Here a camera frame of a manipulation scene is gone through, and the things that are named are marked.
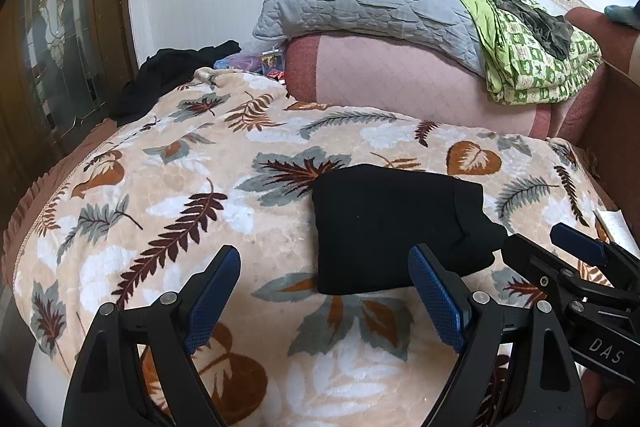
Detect person's right hand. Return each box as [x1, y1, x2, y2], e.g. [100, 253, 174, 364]
[582, 364, 640, 427]

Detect teal cloth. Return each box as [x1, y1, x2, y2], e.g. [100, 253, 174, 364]
[604, 1, 640, 30]

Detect maroon fleece blanket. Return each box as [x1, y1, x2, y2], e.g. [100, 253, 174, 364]
[550, 6, 640, 140]

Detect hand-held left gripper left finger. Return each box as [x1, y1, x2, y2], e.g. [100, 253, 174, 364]
[61, 244, 242, 427]

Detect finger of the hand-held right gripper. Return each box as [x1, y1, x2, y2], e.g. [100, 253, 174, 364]
[550, 223, 624, 273]
[502, 233, 577, 309]

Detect dark grey cloth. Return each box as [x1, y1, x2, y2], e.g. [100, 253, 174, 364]
[495, 0, 576, 60]

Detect pink blanket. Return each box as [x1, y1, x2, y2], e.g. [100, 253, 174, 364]
[285, 33, 566, 140]

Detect leaf print blanket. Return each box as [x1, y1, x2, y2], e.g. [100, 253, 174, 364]
[12, 67, 626, 427]

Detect black pants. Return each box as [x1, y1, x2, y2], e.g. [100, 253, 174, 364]
[311, 163, 510, 297]

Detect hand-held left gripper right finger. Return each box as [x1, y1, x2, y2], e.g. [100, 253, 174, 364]
[407, 244, 590, 427]

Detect white paper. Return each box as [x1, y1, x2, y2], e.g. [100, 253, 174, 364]
[594, 208, 628, 253]

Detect colourful packet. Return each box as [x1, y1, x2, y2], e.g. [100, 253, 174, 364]
[260, 48, 287, 80]

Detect wooden glass door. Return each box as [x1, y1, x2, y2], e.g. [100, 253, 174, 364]
[0, 0, 138, 188]

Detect green checkered quilt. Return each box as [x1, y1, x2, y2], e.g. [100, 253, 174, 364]
[445, 0, 603, 105]

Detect black cloth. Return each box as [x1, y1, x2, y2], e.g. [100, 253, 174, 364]
[109, 39, 243, 126]

